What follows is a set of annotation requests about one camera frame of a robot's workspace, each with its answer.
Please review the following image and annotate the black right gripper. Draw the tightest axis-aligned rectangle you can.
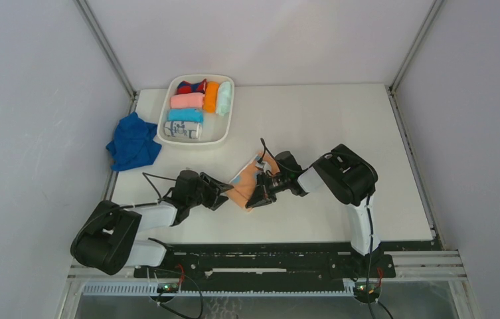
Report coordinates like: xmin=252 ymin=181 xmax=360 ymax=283
xmin=248 ymin=171 xmax=291 ymax=208

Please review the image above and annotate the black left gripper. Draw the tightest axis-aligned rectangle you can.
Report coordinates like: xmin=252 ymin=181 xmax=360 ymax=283
xmin=187 ymin=172 xmax=232 ymax=211

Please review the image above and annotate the orange towel with blue dots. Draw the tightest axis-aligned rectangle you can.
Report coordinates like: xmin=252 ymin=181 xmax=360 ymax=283
xmin=226 ymin=152 xmax=280 ymax=212

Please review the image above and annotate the blue microfiber towel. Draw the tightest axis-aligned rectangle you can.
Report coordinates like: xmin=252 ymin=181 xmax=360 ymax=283
xmin=106 ymin=112 xmax=162 ymax=171

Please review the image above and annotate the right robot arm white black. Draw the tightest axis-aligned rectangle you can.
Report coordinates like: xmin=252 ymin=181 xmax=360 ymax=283
xmin=245 ymin=144 xmax=380 ymax=276

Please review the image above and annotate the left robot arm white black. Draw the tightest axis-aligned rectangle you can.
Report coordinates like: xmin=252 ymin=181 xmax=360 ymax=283
xmin=70 ymin=169 xmax=233 ymax=277

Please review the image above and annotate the white plastic tray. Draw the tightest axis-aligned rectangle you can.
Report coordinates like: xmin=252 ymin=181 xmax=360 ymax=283
xmin=157 ymin=74 xmax=234 ymax=148

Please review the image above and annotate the white printed rolled towel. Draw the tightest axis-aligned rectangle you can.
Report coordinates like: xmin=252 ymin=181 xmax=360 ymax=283
xmin=163 ymin=121 xmax=202 ymax=140

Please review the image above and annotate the light blue rolled towel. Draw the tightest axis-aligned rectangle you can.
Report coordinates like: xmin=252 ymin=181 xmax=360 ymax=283
xmin=167 ymin=108 xmax=204 ymax=124

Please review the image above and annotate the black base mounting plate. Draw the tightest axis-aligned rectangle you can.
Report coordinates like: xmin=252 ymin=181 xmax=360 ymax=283
xmin=133 ymin=242 xmax=396 ymax=292

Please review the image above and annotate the mint green rolled towel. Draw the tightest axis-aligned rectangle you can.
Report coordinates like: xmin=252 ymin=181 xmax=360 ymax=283
xmin=215 ymin=81 xmax=233 ymax=116

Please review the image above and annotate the orange rolled towel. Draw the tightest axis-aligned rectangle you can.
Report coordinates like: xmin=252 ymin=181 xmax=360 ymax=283
xmin=203 ymin=82 xmax=220 ymax=114

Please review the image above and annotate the pink rolled towel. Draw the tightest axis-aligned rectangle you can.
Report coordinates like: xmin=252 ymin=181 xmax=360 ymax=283
xmin=170 ymin=92 xmax=205 ymax=109

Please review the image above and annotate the red and blue rolled towel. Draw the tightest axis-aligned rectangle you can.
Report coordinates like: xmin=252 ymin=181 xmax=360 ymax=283
xmin=176 ymin=79 xmax=207 ymax=94

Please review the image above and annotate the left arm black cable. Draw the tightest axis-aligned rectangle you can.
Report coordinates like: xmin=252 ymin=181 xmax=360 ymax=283
xmin=73 ymin=171 xmax=180 ymax=247

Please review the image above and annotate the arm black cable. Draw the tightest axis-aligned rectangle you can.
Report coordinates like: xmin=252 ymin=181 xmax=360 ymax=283
xmin=256 ymin=138 xmax=380 ymax=319
xmin=73 ymin=171 xmax=180 ymax=247

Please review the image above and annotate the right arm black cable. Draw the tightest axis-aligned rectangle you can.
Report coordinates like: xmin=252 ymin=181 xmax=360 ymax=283
xmin=256 ymin=138 xmax=380 ymax=319

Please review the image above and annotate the left circuit board with wires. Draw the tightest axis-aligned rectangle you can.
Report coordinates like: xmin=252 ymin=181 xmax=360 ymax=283
xmin=147 ymin=264 xmax=203 ymax=319

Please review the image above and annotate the circuit board with wires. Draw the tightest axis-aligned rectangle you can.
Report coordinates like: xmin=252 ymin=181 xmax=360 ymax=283
xmin=147 ymin=264 xmax=203 ymax=319
xmin=353 ymin=267 xmax=394 ymax=318

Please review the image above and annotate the right circuit board with wires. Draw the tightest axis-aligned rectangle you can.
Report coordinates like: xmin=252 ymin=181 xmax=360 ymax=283
xmin=353 ymin=267 xmax=394 ymax=318

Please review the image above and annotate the white slotted cable duct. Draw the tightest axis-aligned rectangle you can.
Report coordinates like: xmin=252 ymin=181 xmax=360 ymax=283
xmin=83 ymin=282 xmax=357 ymax=297

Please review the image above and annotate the left aluminium frame post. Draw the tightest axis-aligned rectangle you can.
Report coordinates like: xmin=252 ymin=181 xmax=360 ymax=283
xmin=74 ymin=0 xmax=139 ymax=101

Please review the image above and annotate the aluminium frame post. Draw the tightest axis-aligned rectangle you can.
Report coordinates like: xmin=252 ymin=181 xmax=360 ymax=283
xmin=388 ymin=0 xmax=446 ymax=94
xmin=74 ymin=0 xmax=139 ymax=101

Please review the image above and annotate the right aluminium frame post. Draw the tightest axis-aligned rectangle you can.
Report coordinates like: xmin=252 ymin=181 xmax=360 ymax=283
xmin=388 ymin=0 xmax=446 ymax=94

